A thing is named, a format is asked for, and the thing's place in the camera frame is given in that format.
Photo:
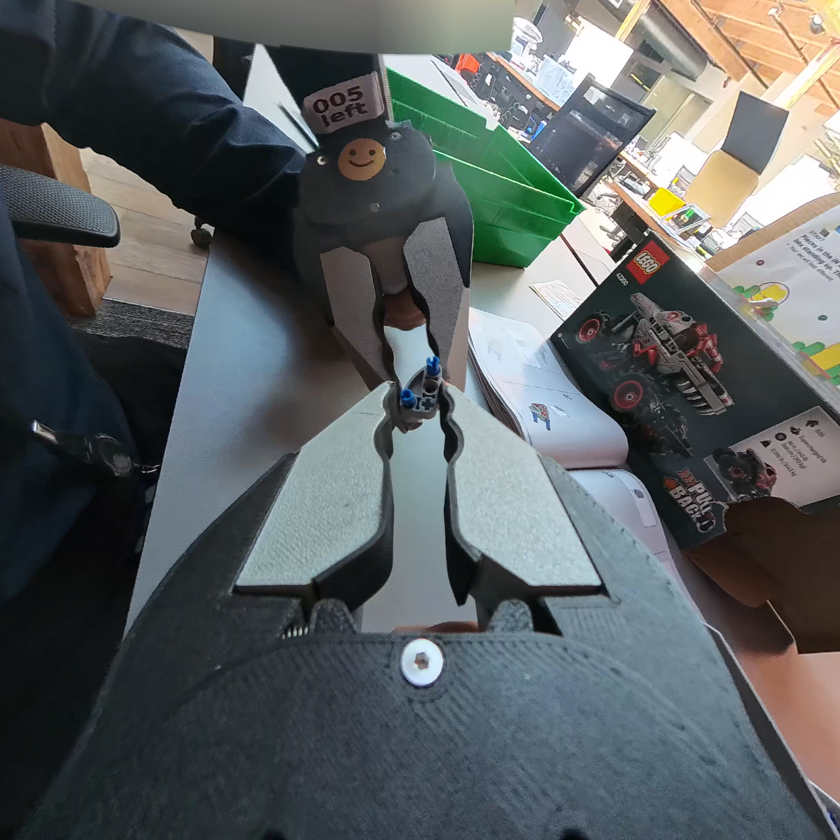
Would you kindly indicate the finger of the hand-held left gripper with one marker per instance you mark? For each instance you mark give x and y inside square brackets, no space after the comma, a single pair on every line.
[351,302]
[439,275]

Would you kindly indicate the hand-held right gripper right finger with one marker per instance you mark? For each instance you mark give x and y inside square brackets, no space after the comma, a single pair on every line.
[518,505]

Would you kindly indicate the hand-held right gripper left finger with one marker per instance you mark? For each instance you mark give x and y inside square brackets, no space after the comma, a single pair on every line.
[315,499]

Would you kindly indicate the grey lego piece blue pins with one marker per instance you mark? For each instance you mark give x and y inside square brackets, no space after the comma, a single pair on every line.
[420,395]

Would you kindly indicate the person's left forearm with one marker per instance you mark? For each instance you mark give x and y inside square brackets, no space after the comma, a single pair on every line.
[144,118]

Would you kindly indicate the lego instruction booklet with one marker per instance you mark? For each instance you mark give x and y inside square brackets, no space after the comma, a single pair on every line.
[558,407]

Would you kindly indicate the black lego set box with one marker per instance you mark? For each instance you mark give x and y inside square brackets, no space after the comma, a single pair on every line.
[689,394]

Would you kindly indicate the person's left hand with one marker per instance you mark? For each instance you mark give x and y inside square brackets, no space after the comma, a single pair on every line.
[401,313]

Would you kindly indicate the green plastic bin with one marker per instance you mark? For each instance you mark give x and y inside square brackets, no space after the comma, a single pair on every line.
[426,111]
[518,216]

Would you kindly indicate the small paper leaflet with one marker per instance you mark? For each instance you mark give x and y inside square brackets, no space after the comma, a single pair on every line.
[558,298]

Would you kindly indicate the chair caster wheel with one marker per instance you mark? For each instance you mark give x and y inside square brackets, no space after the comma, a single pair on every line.
[201,234]

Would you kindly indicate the cluttered wooden work desk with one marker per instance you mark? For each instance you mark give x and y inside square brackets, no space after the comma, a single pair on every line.
[525,82]

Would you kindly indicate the black mesh office chair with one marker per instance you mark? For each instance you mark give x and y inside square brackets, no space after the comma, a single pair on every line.
[584,138]

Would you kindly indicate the wooden desk with bins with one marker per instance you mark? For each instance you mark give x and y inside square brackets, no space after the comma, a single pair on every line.
[636,210]

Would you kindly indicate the metal jacket zipper pull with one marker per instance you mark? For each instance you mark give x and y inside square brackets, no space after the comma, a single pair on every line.
[105,453]

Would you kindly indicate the yellow storage bin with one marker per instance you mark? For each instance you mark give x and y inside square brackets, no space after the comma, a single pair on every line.
[666,201]

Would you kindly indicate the white board panel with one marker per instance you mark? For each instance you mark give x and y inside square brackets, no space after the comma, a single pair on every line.
[597,56]

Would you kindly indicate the person's dark jacket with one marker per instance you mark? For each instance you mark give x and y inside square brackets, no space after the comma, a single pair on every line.
[46,394]

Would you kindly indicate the tan and black chair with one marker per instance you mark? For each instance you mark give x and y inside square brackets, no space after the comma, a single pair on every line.
[722,190]

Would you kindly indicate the black chair armrest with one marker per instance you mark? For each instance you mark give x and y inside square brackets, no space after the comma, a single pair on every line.
[59,210]

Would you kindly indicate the cardboard box with printed sheet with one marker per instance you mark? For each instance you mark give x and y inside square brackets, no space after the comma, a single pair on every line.
[800,275]

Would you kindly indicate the wooden post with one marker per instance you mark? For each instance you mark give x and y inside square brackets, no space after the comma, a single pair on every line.
[65,282]

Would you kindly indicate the silver ventilation duct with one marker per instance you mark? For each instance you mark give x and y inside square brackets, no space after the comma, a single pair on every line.
[689,46]

